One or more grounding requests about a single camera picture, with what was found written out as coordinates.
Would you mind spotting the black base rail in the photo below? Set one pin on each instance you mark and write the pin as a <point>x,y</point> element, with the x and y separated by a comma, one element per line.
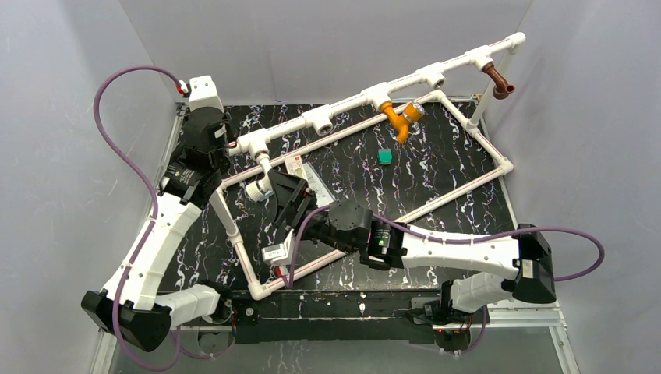
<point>408,315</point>

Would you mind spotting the green tape roll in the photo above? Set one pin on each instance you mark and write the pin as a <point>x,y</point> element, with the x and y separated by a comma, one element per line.
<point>385,156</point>

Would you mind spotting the brown faucet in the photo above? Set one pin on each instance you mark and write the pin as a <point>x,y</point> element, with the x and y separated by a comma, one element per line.
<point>502,88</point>

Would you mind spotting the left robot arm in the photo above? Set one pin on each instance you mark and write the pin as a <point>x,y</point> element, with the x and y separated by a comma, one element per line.
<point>129,302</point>

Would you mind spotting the clear plastic package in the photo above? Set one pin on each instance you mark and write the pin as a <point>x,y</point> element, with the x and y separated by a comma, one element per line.
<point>324,196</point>

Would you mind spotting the white faucet chrome knob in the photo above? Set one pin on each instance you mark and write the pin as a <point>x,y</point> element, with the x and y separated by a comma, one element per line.
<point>261,189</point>

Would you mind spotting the white PVC pipe frame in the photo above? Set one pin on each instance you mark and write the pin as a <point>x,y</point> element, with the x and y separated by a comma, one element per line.
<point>446,178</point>

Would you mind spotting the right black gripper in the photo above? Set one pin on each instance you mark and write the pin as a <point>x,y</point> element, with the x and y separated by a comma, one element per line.
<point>292,195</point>

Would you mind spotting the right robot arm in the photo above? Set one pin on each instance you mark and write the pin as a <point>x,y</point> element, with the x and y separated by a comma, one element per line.
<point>517,266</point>

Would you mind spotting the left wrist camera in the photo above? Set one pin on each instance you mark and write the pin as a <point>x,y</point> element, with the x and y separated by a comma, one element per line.
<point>203,94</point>

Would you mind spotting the orange faucet chrome knob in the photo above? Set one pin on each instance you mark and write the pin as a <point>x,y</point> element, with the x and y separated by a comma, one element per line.
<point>412,112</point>

